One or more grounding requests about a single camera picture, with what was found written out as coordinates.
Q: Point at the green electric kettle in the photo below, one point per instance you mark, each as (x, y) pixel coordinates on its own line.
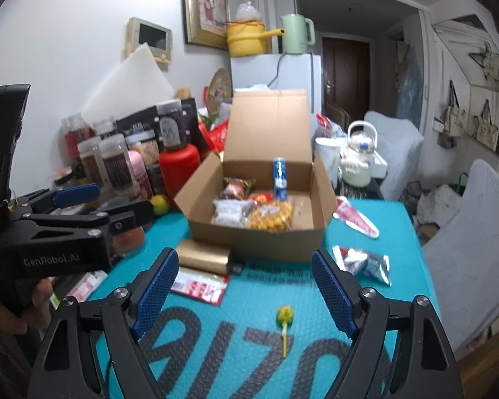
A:
(293, 35)

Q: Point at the flat cardboard sheets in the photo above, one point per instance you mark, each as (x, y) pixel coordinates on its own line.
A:
(339, 112)

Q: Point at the red bottle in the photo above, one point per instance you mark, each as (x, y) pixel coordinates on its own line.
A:
(179, 174)

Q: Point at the canvas tote bag star print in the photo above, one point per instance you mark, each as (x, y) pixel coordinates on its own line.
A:
(486, 126)

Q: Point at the white flat box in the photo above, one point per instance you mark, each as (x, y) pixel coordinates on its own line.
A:
(380, 166)

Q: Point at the clear capped red jar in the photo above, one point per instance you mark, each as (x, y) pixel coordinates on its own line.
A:
(77, 137)

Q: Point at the small red snack packet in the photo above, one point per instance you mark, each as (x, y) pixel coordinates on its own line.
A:
(262, 197)

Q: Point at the round woven mat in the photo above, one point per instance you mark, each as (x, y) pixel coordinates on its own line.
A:
(218, 87)

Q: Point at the small dark bottle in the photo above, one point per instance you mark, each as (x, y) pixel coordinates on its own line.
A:
(155, 178)

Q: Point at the cardboard box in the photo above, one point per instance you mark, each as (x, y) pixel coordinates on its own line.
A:
(266, 124)

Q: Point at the white staircase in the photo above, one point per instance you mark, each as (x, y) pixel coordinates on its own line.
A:
(461, 33)

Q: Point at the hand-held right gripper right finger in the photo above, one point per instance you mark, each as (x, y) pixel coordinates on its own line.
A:
(332, 295)

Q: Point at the brown paper bag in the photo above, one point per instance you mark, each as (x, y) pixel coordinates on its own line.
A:
(183, 93)

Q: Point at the glass jar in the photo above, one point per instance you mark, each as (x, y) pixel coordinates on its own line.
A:
(326, 133)

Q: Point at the red white cone packet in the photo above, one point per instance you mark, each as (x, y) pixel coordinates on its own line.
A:
(355, 216)

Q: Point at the black marble side table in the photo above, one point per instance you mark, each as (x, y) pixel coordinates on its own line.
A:
(357, 192)

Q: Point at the plastic wrapped blue painting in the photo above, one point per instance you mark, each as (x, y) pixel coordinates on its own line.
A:
(411, 87)

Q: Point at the red white printed bag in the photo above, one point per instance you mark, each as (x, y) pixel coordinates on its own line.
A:
(216, 137)

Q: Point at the pink white packet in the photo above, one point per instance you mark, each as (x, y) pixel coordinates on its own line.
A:
(85, 284)

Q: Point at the clear plastic bag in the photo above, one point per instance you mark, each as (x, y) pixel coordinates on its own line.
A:
(248, 12)

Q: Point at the green lollipop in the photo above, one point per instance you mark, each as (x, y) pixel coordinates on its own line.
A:
(285, 316)

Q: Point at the clear capped brown jar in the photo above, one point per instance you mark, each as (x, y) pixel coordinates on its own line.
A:
(90, 162)

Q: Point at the white refrigerator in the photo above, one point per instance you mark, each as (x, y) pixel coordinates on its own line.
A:
(253, 70)

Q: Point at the grey quilted armchair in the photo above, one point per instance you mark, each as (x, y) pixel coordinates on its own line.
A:
(395, 145)
(474, 237)

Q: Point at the red plastic bag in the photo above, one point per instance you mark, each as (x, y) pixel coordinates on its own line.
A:
(324, 121)

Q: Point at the beige wall intercom panel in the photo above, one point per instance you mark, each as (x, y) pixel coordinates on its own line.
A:
(149, 37)

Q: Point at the canvas tote bag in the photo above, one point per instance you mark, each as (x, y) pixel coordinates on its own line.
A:
(455, 120)

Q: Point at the gold framed picture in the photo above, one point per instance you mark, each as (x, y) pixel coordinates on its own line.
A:
(210, 8)

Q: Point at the yellow pot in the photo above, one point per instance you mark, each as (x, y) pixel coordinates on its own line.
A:
(245, 39)

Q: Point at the yellow noodle snack packet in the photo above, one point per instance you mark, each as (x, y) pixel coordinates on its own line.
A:
(270, 216)

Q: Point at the yellow green citrus fruit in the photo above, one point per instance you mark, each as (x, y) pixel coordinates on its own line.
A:
(160, 205)

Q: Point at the blue white slim can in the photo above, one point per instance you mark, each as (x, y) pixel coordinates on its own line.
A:
(280, 178)

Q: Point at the dark wooden door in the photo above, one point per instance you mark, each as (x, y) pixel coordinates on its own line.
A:
(345, 75)

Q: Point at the pink bottle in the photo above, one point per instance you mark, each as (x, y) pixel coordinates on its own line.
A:
(139, 174)

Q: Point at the brown shiny candy packet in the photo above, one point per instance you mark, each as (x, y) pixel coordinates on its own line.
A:
(237, 187)

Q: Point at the teal bubble mat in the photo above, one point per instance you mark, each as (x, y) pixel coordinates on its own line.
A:
(253, 324)

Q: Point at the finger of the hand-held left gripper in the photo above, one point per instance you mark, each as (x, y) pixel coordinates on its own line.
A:
(77, 194)
(129, 216)

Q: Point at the orange peach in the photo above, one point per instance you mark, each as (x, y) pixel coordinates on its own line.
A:
(129, 241)

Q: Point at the red white long packet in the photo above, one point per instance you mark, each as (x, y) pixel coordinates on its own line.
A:
(199, 286)

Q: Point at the grey white snack packet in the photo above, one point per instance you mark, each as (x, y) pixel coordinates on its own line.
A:
(231, 214)

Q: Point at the person's left hand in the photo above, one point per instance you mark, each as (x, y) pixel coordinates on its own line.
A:
(39, 299)

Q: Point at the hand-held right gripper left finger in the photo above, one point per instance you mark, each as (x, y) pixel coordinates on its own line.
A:
(158, 291)

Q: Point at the gold box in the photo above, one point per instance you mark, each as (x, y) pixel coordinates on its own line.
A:
(203, 255)

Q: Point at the silver red blue snack packet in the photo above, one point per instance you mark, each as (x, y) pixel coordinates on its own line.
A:
(361, 264)

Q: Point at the clear capped dark jar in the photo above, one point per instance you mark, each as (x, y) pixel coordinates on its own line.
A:
(116, 166)
(105, 128)

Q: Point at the white foam board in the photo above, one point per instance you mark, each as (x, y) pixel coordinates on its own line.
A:
(129, 83)

